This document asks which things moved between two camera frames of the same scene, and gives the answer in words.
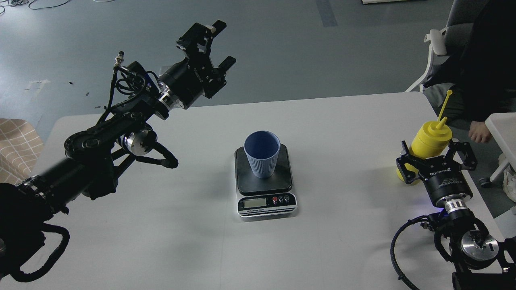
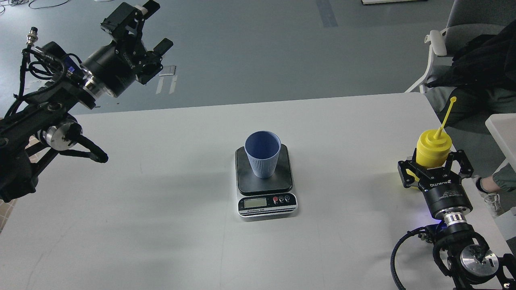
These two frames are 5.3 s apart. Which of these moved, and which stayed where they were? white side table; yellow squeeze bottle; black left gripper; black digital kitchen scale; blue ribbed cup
Moved: black left gripper; yellow squeeze bottle
Stayed: blue ribbed cup; white side table; black digital kitchen scale
